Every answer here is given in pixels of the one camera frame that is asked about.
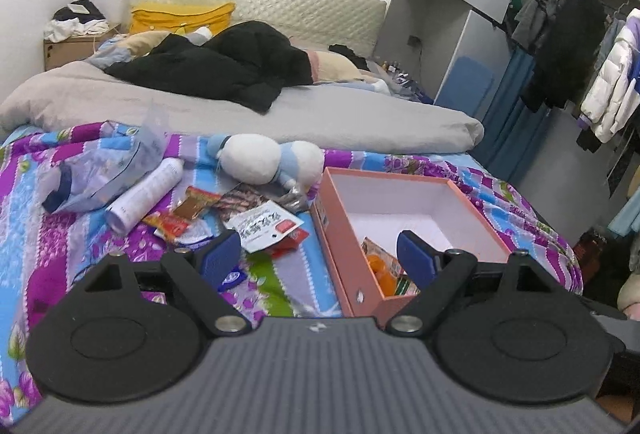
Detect black jacket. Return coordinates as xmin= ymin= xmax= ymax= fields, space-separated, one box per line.
xmin=104 ymin=20 xmax=315 ymax=116

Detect pile of clothes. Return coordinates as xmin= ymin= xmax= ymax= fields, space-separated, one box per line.
xmin=43 ymin=0 xmax=108 ymax=42

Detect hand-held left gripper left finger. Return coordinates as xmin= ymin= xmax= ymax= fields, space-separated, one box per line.
xmin=81 ymin=229 xmax=252 ymax=339

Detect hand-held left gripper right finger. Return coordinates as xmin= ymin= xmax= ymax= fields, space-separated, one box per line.
xmin=387 ymin=229 xmax=552 ymax=337

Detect grey duvet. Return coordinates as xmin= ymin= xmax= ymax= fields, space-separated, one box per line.
xmin=0 ymin=61 xmax=485 ymax=155

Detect dark red jar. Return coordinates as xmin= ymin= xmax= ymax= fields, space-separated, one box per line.
xmin=572 ymin=226 xmax=608 ymax=275

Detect yellow pillow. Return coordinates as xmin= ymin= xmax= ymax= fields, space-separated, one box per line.
xmin=130 ymin=1 xmax=237 ymax=35

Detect clear red snack packet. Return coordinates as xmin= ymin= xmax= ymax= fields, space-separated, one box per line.
xmin=215 ymin=186 xmax=268 ymax=220

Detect pile of snack packets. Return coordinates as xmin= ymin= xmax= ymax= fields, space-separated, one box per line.
xmin=142 ymin=184 xmax=316 ymax=295

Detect blue board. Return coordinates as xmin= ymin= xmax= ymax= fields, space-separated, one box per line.
xmin=434 ymin=55 xmax=496 ymax=120

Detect grey striped sweater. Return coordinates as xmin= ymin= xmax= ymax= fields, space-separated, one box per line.
xmin=511 ymin=0 xmax=563 ymax=52

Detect pink cardboard box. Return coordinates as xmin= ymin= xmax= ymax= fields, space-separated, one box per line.
xmin=310 ymin=166 xmax=526 ymax=320

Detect white label snack packet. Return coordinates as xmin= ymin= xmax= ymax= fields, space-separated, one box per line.
xmin=227 ymin=200 xmax=305 ymax=252

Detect dark clothing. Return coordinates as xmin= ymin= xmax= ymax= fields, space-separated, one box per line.
xmin=327 ymin=43 xmax=371 ymax=70

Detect grey foil packet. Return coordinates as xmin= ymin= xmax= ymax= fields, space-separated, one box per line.
xmin=275 ymin=186 xmax=313 ymax=215

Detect clear plastic bag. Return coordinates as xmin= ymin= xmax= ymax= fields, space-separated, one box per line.
xmin=41 ymin=98 xmax=171 ymax=215

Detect bedside small bottles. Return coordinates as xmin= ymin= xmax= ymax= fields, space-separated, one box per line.
xmin=380 ymin=59 xmax=436 ymax=105

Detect blue curtain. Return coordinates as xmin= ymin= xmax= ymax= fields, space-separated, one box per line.
xmin=472 ymin=49 xmax=551 ymax=175

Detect white spray can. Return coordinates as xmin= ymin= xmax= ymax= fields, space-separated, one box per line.
xmin=105 ymin=157 xmax=186 ymax=234

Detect beige blue pillow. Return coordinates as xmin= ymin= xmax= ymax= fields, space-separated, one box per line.
xmin=87 ymin=30 xmax=176 ymax=70

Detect white blue plush toy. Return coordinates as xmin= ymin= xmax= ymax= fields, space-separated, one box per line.
xmin=206 ymin=134 xmax=326 ymax=190

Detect black hanging coat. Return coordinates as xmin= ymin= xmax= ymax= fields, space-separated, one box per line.
xmin=520 ymin=0 xmax=608 ymax=112

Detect floral printed blanket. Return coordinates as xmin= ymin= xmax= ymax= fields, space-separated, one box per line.
xmin=0 ymin=123 xmax=583 ymax=425

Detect orange snack packet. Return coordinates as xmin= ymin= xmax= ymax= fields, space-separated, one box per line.
xmin=367 ymin=254 xmax=408 ymax=297

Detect white puffer jacket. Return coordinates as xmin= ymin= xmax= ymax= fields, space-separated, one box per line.
xmin=580 ymin=9 xmax=640 ymax=142

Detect cardboard nightstand box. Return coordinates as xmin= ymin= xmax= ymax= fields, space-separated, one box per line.
xmin=43 ymin=23 xmax=123 ymax=72

